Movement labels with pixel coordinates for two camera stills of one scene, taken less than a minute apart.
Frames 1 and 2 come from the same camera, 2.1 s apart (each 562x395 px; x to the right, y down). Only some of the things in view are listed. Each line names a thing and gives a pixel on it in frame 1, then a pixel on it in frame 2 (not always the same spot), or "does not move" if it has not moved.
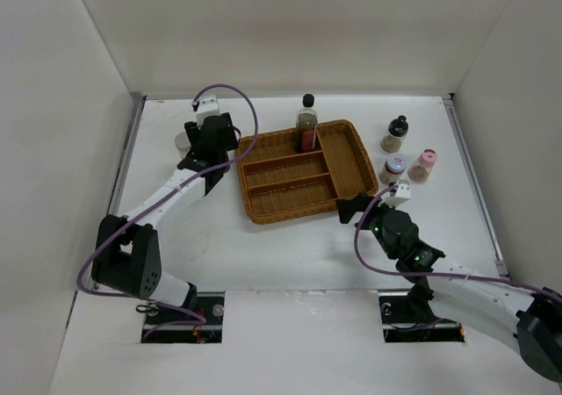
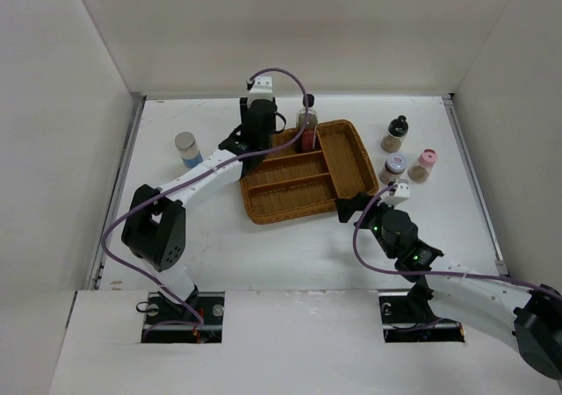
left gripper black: [194, 132] to [243, 106]
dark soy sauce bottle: [306, 125] does not move
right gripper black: [349, 207] does not move
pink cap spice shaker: [420, 170] does not move
